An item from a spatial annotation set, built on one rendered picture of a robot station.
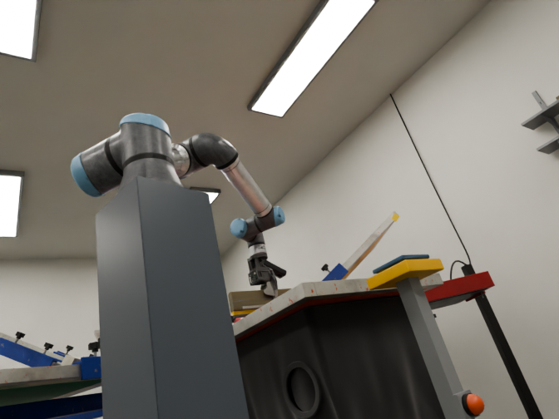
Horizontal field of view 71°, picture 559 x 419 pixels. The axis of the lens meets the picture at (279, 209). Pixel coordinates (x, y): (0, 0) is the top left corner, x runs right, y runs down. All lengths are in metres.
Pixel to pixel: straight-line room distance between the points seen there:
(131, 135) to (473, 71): 2.96
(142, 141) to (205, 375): 0.52
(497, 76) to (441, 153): 0.68
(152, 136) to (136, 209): 0.23
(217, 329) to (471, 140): 2.88
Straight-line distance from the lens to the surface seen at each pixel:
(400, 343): 1.30
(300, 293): 1.00
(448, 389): 0.95
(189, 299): 0.76
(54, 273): 5.87
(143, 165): 0.91
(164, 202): 0.82
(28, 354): 2.35
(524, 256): 3.16
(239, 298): 1.54
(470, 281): 2.49
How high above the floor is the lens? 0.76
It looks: 25 degrees up
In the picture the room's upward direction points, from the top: 15 degrees counter-clockwise
